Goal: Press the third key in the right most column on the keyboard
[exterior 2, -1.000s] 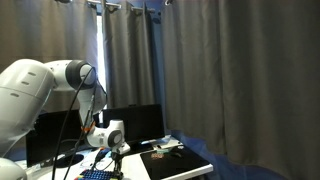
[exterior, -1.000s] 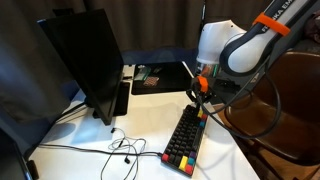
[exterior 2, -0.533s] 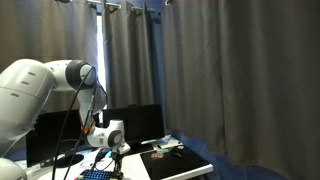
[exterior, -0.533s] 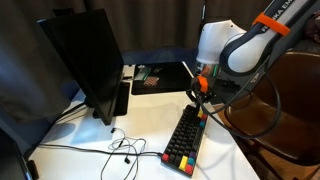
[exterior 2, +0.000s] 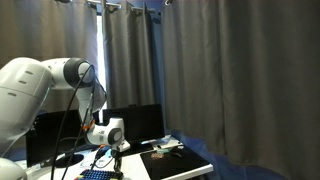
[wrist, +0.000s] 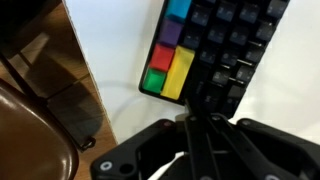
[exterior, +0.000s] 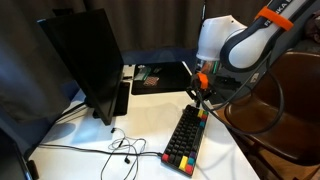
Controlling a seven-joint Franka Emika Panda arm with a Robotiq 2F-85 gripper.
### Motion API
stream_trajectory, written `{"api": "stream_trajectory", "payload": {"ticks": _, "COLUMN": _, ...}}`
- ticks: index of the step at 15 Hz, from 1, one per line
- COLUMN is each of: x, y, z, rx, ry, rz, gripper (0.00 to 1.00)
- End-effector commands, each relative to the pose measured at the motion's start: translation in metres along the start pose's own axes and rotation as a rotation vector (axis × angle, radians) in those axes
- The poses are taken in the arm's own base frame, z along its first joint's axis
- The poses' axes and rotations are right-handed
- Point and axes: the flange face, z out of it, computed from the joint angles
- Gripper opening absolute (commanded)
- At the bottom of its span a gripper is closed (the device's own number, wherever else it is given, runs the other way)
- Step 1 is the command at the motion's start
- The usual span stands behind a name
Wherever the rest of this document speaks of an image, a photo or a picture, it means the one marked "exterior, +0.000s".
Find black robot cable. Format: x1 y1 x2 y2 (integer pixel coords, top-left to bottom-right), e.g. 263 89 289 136
195 49 285 136

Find wide grey curtain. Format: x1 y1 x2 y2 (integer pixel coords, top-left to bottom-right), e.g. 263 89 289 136
81 0 273 52

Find black keyboard with coloured keys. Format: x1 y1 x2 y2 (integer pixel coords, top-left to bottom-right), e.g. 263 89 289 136
160 104 210 178

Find brown chair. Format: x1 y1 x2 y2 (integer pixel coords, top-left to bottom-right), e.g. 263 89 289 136
215 49 320 180

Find red patterned coaster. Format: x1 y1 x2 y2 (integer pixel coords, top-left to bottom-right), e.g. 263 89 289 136
142 76 160 88

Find black monitor with rectangular stand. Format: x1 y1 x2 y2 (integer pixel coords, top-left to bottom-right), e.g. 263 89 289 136
36 8 132 127

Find large orange arm strap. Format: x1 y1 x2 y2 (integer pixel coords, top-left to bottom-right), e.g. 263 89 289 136
255 5 295 32

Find black earphones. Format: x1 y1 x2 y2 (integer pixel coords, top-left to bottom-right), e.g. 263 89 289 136
99 126 148 180

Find narrow grey curtain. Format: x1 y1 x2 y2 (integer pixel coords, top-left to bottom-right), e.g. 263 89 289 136
0 0 88 125

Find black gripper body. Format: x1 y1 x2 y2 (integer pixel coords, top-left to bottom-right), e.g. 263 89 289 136
190 71 216 98

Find black keyboard cable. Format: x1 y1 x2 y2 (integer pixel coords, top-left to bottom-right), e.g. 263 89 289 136
37 142 165 158

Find green clear packet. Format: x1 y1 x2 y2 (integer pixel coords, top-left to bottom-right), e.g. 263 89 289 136
134 64 153 81

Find black monitor cable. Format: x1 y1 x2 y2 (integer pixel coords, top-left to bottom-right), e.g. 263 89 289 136
54 100 89 125

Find black monitor with round stand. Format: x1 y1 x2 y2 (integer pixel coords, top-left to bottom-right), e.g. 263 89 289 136
0 128 41 180

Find small orange wrist strap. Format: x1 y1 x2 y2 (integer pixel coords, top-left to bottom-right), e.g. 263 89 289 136
196 72 210 91

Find dark tray at back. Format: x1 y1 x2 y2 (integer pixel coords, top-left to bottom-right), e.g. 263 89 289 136
130 61 193 96

